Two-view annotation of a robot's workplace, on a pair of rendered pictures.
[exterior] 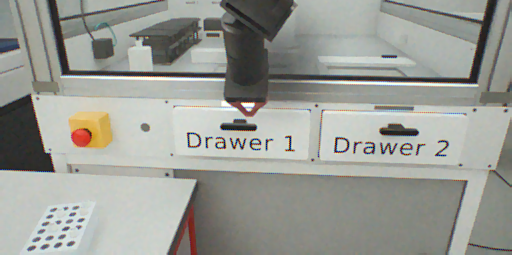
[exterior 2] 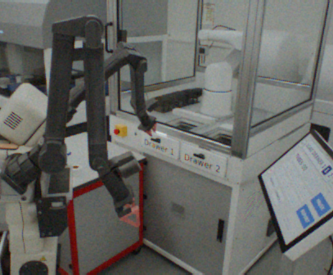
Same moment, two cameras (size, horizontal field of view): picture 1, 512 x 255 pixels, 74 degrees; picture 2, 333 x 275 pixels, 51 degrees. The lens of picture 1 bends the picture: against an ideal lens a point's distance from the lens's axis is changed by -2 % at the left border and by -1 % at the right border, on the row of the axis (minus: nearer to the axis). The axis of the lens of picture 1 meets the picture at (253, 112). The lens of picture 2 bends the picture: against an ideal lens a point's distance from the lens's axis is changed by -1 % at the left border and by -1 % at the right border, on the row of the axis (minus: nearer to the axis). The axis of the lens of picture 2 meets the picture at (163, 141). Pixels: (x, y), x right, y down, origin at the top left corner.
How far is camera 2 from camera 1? 151 cm
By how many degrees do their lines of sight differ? 34
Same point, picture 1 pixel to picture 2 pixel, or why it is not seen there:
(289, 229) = (175, 188)
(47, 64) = (114, 105)
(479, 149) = (233, 174)
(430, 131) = (213, 160)
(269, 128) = (166, 144)
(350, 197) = (194, 182)
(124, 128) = (130, 132)
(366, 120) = (194, 150)
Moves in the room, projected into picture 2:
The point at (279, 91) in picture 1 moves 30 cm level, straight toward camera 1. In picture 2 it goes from (172, 132) to (134, 146)
